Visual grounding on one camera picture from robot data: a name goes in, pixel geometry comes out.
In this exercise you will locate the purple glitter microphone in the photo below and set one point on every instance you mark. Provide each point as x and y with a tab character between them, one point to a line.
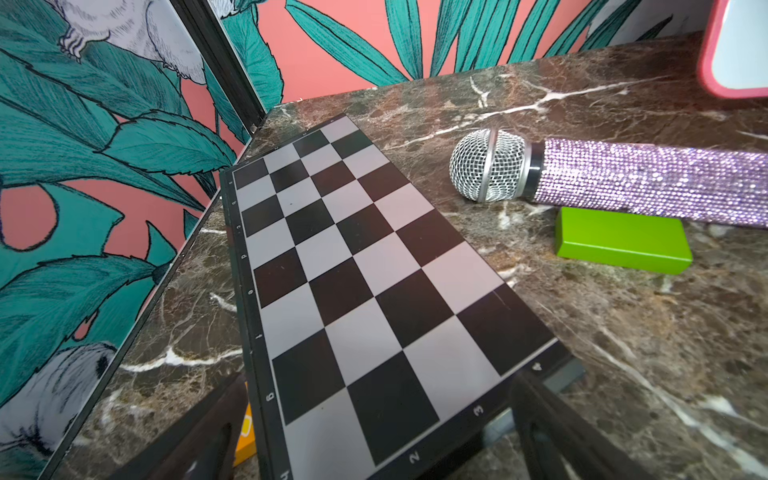
711	186

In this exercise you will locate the black frame post left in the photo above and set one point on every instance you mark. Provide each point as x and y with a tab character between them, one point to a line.
209	36

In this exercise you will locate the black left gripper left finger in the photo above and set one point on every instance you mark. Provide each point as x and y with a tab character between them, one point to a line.
201	444

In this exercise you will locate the yellow letter block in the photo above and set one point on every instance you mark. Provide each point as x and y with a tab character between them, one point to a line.
246	445

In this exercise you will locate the pink framed whiteboard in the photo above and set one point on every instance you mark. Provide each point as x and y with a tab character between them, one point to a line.
733	59

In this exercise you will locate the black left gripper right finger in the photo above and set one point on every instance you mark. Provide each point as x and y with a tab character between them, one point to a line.
553	436

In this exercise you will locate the green rectangular block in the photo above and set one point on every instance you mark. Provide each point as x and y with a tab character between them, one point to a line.
654	244

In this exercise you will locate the black white checkered board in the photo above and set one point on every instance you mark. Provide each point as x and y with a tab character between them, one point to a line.
378	343

